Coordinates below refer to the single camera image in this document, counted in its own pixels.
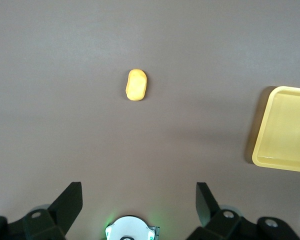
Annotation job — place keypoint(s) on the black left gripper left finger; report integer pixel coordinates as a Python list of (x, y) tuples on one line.
[(67, 202)]

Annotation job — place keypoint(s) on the yellow plastic tray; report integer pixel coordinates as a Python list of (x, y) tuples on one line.
[(285, 125)]

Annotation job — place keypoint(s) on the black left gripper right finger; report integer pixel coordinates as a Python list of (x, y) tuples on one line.
[(206, 202)]

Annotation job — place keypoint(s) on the yellow potato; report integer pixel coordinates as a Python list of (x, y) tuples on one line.
[(136, 85)]

